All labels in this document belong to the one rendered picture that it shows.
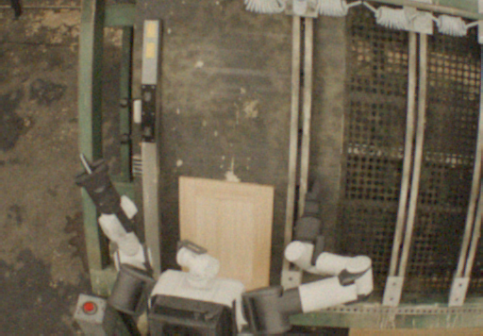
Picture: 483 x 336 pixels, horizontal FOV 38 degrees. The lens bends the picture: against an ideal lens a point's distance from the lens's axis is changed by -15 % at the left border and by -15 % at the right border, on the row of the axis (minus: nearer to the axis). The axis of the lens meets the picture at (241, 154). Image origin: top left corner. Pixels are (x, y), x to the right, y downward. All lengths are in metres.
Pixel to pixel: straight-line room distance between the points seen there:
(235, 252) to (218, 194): 0.22
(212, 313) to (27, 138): 2.83
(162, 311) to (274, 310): 0.32
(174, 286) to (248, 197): 0.51
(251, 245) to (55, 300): 1.58
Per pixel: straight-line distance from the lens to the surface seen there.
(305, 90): 2.46
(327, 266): 2.39
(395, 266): 2.67
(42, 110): 4.95
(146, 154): 2.68
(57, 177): 4.51
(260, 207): 2.67
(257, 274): 2.78
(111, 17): 2.69
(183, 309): 2.22
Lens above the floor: 3.30
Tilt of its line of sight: 49 degrees down
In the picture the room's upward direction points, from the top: 8 degrees counter-clockwise
